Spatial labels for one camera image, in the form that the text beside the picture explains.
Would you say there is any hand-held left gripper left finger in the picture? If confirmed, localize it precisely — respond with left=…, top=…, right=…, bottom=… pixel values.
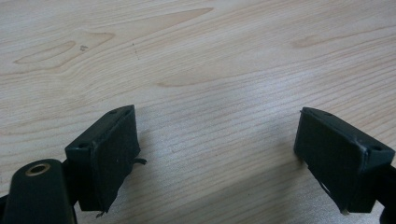
left=64, top=105, right=148, bottom=218

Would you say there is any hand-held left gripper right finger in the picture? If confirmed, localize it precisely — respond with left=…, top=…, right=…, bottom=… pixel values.
left=293, top=106, right=396, bottom=215

